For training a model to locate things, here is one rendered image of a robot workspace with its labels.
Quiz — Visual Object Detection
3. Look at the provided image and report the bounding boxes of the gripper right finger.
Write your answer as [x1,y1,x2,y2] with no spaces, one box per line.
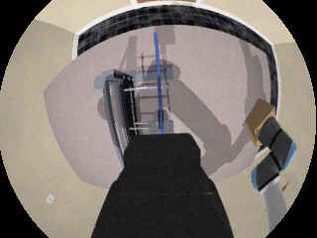
[162,109,173,134]

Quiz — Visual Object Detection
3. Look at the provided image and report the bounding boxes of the grey patch panel rack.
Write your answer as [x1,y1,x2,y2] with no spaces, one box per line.
[94,67,173,169]

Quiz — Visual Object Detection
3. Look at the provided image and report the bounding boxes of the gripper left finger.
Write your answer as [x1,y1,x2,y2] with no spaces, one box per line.
[149,110,160,135]

